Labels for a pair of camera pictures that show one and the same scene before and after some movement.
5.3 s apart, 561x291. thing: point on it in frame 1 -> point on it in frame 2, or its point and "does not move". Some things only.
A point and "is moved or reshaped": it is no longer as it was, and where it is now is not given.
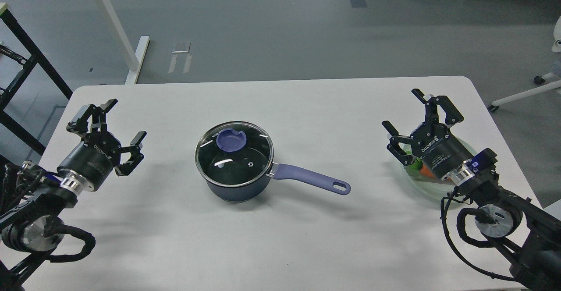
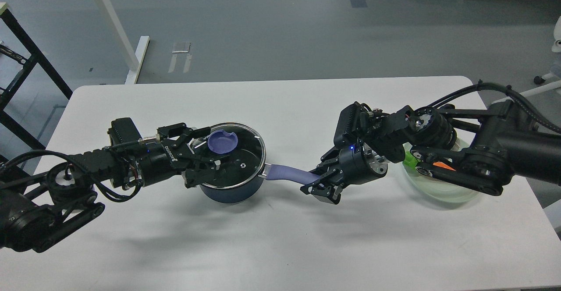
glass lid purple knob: x=229 y=140 is moved or reshaped
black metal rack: x=36 y=56 does not move
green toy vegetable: x=417 y=164 does not move
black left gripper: x=95 y=158 -> x=157 y=163
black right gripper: x=438 y=149 -> x=359 y=165
